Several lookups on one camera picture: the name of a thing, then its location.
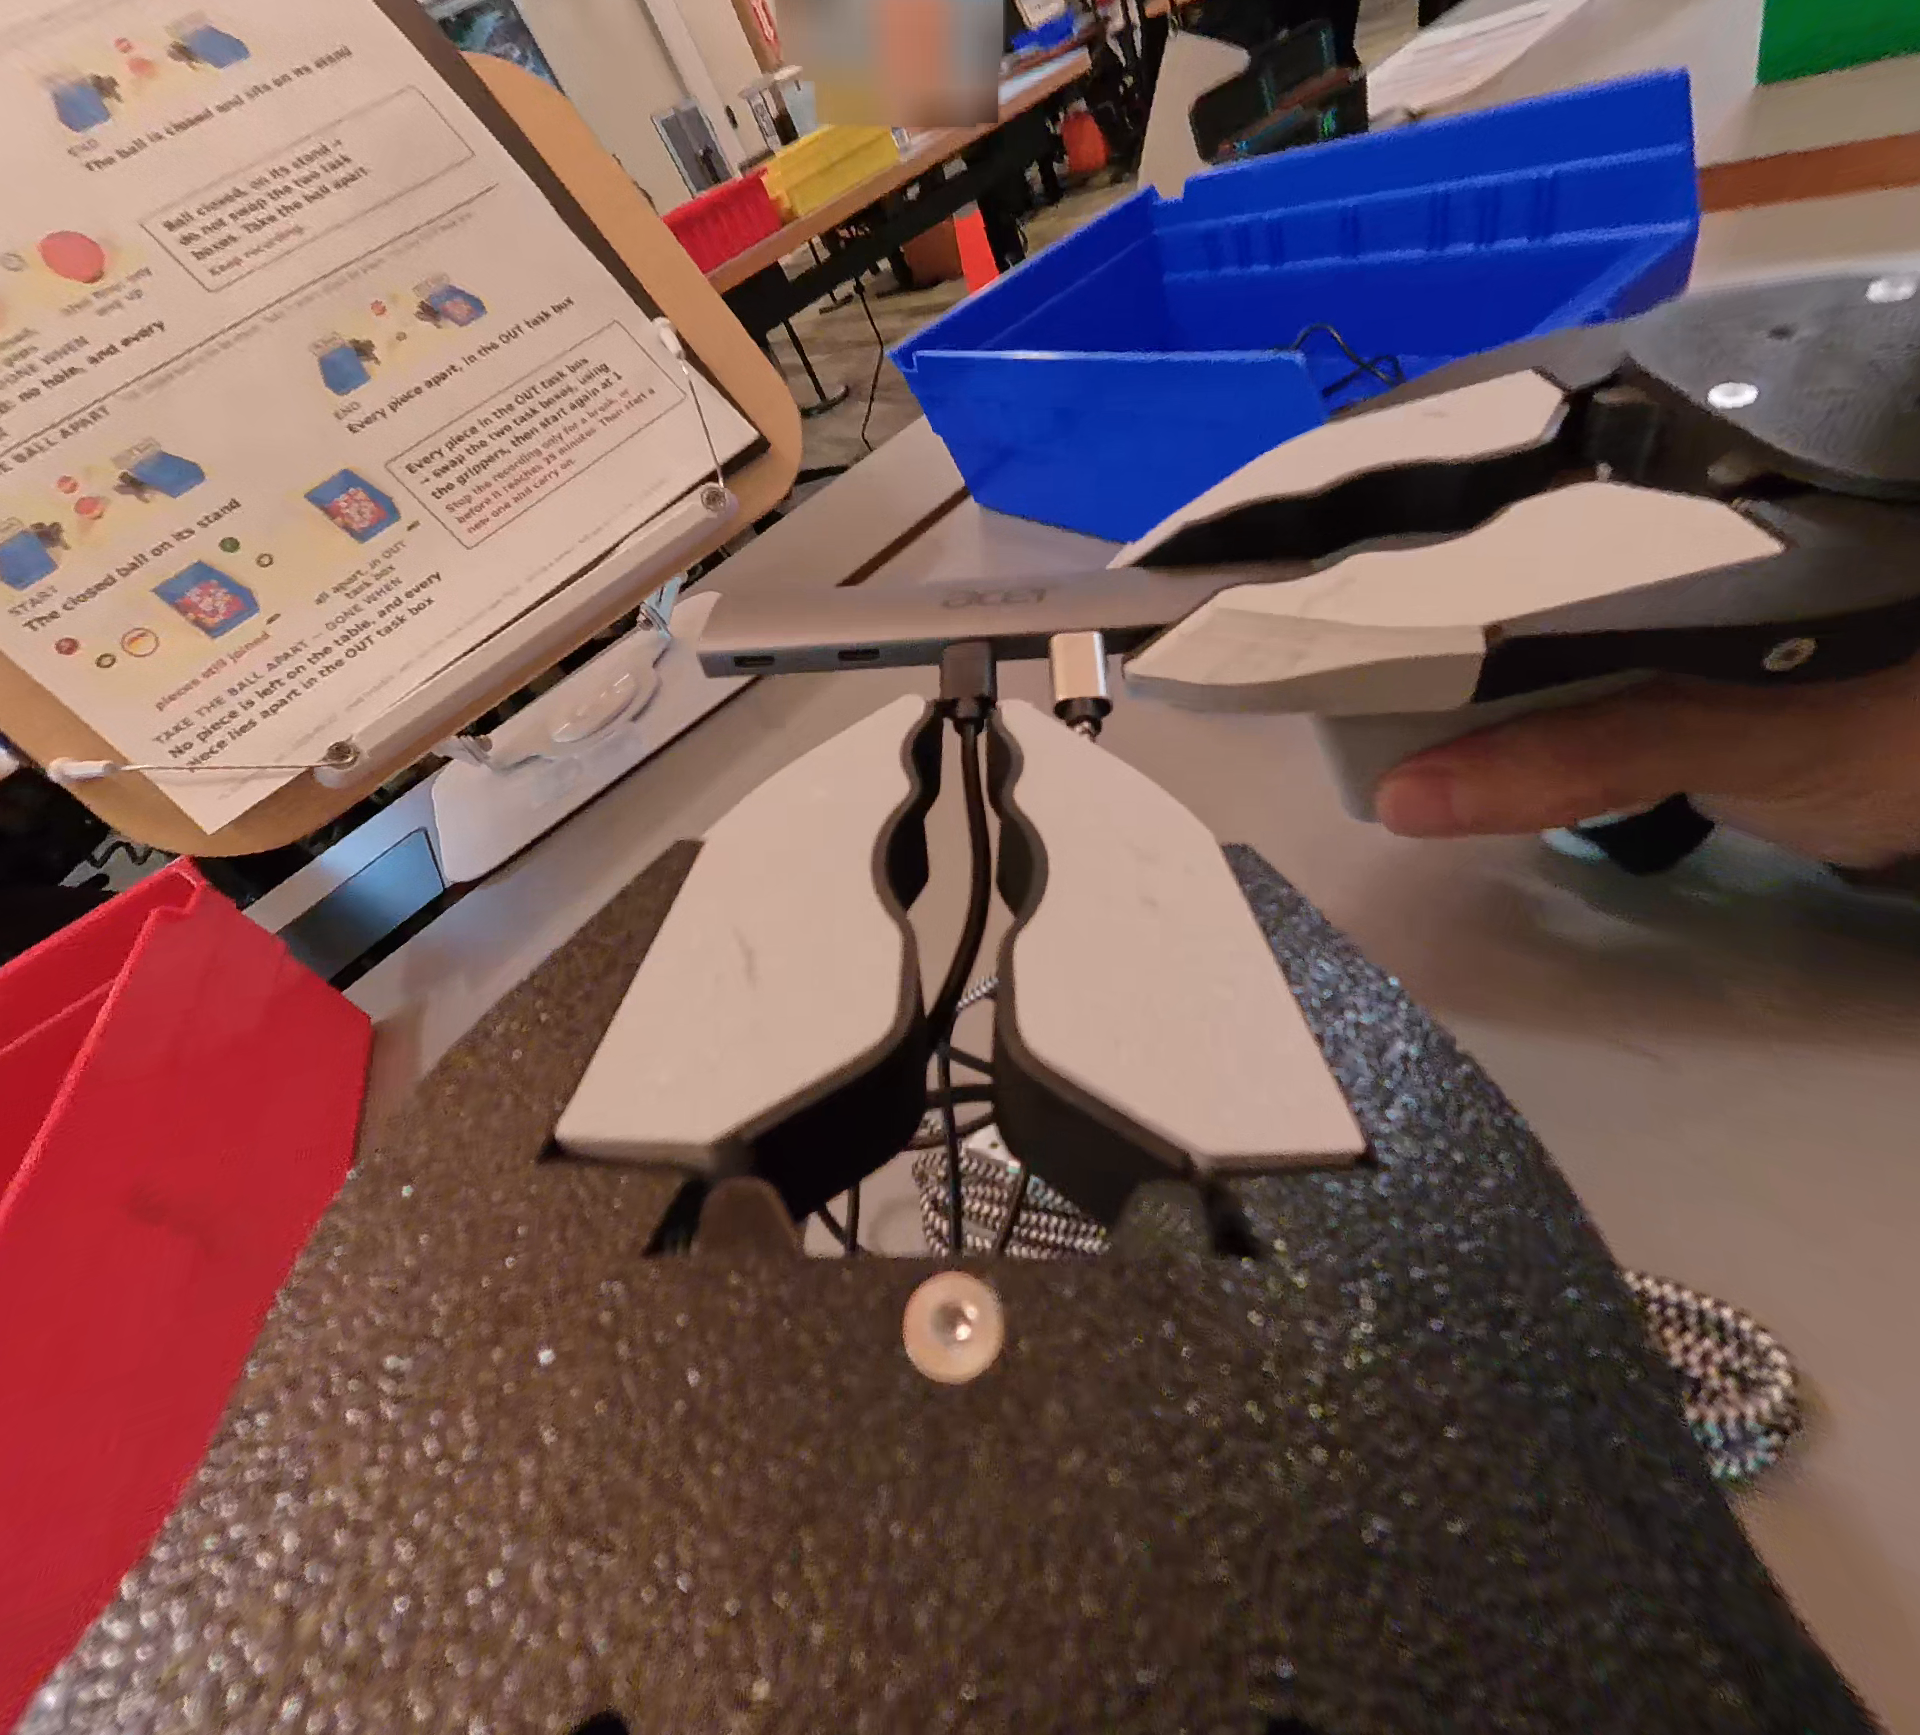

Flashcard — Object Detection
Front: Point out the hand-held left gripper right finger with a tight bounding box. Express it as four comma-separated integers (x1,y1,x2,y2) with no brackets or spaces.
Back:
990,698,1370,1230

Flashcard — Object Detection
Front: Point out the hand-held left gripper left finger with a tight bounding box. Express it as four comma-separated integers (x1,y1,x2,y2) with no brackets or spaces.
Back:
551,694,942,1212

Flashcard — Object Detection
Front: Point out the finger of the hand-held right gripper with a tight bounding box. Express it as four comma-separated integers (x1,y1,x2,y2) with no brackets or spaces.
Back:
1122,482,1789,720
1105,370,1592,574

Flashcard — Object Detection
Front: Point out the black-white braided cable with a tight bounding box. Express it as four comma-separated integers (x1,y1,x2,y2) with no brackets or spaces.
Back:
912,630,1801,1486

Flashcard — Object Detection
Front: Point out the black usb-c cable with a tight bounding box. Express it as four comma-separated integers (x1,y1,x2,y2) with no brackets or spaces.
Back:
801,640,1052,1260

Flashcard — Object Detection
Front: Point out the grey usb hub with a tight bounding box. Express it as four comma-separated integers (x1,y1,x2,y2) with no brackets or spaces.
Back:
693,570,1253,682

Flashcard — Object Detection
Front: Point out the person's right hand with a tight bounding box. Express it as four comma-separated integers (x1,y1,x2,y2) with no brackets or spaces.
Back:
1374,668,1920,874

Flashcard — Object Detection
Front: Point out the blue plastic bin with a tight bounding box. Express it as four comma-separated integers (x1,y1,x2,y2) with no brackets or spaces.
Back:
887,70,1703,552

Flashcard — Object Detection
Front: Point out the black device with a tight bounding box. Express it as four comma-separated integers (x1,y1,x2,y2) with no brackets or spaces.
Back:
1189,26,1367,166

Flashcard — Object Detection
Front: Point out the wooden document stand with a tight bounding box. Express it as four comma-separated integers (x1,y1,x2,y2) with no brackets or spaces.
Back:
0,48,806,886

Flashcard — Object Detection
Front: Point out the yellow plastic bin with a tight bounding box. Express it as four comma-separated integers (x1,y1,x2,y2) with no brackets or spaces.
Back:
761,124,903,220

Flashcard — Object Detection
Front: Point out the red plastic bin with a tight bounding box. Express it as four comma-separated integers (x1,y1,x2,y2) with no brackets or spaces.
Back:
0,858,376,1722
661,176,785,276

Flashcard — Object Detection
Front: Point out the printed instruction sheet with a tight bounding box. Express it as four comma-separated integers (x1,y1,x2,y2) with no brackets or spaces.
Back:
0,0,760,838

